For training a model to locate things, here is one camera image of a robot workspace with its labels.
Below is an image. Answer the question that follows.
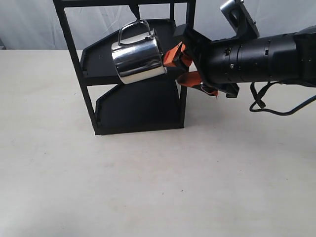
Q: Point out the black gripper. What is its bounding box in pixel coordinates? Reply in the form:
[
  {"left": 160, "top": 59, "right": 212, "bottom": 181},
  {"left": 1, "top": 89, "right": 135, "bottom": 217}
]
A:
[{"left": 162, "top": 24, "right": 239, "bottom": 98}]

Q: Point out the stainless steel mug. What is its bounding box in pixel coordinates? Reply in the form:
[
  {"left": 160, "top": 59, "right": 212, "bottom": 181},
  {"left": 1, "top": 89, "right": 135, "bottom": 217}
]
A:
[{"left": 111, "top": 19, "right": 167, "bottom": 84}]

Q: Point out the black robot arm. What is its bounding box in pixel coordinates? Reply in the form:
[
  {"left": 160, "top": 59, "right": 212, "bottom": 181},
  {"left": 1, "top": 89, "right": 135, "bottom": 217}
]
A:
[{"left": 162, "top": 24, "right": 316, "bottom": 98}]

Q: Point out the black tiered shelf rack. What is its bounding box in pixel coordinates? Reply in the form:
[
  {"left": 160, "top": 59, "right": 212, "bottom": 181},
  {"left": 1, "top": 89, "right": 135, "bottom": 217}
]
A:
[{"left": 54, "top": 0, "right": 187, "bottom": 135}]

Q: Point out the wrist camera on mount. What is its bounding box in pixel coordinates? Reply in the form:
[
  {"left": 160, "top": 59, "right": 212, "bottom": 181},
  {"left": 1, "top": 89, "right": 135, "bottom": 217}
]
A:
[{"left": 220, "top": 0, "right": 260, "bottom": 40}]

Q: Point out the black cable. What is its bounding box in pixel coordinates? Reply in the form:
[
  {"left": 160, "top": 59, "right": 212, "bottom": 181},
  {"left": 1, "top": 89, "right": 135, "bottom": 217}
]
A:
[{"left": 248, "top": 81, "right": 316, "bottom": 116}]

